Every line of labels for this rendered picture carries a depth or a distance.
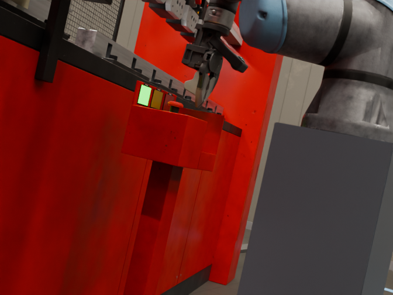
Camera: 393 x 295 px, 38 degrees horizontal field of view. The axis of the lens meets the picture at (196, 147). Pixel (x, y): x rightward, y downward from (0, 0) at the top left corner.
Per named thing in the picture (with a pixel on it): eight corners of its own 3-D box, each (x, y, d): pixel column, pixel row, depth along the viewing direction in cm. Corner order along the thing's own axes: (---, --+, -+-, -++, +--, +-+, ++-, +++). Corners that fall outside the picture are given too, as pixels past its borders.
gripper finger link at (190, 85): (181, 103, 149) (192, 69, 149) (200, 109, 146) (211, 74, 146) (176, 101, 146) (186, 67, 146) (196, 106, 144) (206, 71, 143)
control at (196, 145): (177, 166, 131) (194, 89, 131) (120, 153, 138) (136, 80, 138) (212, 171, 149) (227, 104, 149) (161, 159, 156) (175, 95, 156)
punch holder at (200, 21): (197, 37, 242) (206, -1, 242) (179, 34, 244) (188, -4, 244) (206, 45, 256) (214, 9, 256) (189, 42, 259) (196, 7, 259)
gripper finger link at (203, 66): (200, 89, 147) (210, 57, 147) (206, 91, 146) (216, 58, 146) (193, 85, 143) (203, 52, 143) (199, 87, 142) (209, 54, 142)
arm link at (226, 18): (239, 18, 148) (227, 8, 141) (234, 35, 149) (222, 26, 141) (214, 13, 152) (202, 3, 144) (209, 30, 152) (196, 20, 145)
